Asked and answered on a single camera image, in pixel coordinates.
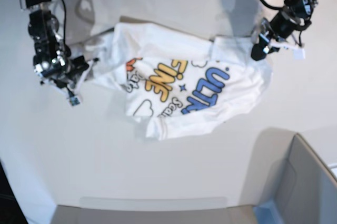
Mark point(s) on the white printed t-shirt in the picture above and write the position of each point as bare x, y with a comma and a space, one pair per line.
177, 84

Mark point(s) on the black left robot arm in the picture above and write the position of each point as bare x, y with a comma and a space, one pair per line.
285, 29

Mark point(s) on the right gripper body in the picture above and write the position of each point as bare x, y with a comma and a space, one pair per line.
69, 77

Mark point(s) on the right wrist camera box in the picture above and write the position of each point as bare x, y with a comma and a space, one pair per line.
74, 101

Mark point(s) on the grey storage bin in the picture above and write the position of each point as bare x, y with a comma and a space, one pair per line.
299, 189

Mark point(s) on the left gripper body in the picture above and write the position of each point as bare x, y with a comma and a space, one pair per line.
266, 32

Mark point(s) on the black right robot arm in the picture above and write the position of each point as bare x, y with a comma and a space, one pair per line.
43, 28

